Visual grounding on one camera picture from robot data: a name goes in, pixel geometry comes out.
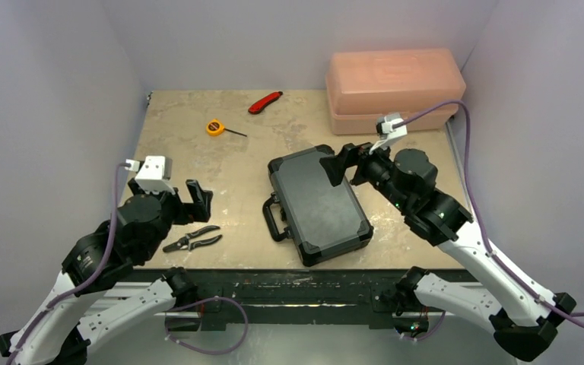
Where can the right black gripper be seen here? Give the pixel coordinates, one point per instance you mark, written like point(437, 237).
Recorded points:
point(357, 160)

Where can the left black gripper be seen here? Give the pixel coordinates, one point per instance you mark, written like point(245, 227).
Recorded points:
point(201, 209)

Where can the black poker set case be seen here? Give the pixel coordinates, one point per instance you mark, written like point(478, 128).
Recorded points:
point(324, 221)

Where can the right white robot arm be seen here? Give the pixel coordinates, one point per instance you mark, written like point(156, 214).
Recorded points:
point(521, 314)

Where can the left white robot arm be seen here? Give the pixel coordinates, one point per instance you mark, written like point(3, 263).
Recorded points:
point(58, 333)

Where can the black grey pliers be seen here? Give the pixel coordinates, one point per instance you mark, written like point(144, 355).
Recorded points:
point(192, 240)

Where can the yellow tape measure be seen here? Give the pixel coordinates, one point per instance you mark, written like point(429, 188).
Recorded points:
point(215, 128)

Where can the pink plastic storage box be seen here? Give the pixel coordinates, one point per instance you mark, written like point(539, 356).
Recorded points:
point(363, 86)

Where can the red utility knife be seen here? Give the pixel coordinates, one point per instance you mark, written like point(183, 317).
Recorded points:
point(259, 106)

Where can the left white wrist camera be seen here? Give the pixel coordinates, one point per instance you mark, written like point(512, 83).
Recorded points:
point(152, 175)

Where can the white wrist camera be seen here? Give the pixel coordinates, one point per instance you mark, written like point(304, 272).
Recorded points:
point(152, 175)
point(390, 129)

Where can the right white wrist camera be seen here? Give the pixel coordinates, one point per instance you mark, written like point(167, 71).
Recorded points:
point(390, 129)

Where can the black table front rail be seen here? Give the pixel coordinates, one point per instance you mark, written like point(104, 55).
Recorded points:
point(306, 297)

